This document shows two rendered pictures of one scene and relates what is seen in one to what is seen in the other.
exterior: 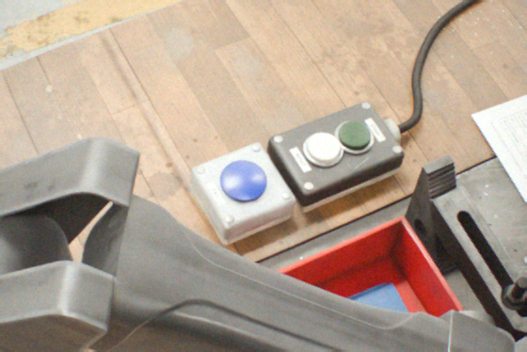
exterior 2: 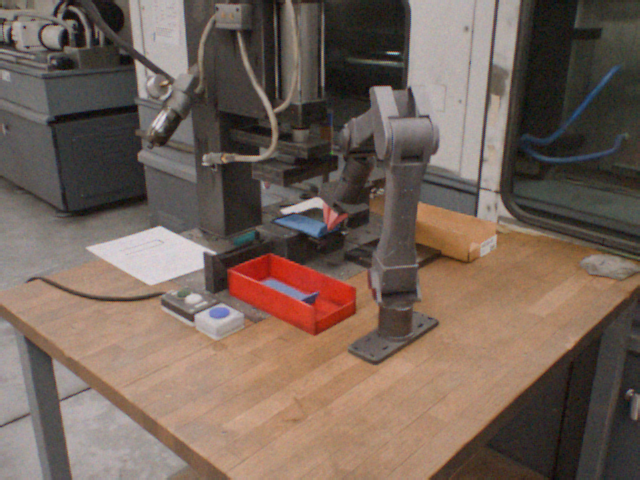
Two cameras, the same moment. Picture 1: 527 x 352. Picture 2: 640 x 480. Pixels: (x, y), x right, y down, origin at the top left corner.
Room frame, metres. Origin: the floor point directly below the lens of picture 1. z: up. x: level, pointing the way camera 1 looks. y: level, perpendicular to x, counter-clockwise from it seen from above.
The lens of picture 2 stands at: (0.57, 1.12, 1.53)
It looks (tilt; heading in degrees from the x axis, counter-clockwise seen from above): 22 degrees down; 260
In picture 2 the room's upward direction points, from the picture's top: straight up
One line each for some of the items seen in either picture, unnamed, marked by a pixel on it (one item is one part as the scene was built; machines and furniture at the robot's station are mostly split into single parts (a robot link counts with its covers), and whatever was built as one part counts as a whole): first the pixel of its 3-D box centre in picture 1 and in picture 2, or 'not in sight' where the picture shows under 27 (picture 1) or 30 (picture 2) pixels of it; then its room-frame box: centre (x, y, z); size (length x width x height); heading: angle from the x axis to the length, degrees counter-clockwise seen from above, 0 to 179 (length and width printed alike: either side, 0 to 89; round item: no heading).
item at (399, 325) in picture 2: not in sight; (395, 318); (0.24, 0.11, 0.94); 0.20 x 0.07 x 0.08; 37
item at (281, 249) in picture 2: not in sight; (301, 239); (0.35, -0.30, 0.94); 0.20 x 0.10 x 0.07; 37
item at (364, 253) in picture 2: not in sight; (393, 255); (0.14, -0.24, 0.91); 0.17 x 0.16 x 0.02; 37
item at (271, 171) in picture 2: not in sight; (273, 118); (0.41, -0.35, 1.22); 0.26 x 0.18 x 0.30; 127
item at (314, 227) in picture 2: not in sight; (308, 220); (0.34, -0.27, 1.00); 0.15 x 0.07 x 0.03; 127
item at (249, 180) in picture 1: (243, 184); (219, 315); (0.56, 0.02, 0.93); 0.04 x 0.04 x 0.02
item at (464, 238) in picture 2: not in sight; (438, 231); (0.00, -0.32, 0.93); 0.25 x 0.13 x 0.08; 127
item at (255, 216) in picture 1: (240, 200); (220, 327); (0.56, 0.02, 0.90); 0.07 x 0.07 x 0.06; 37
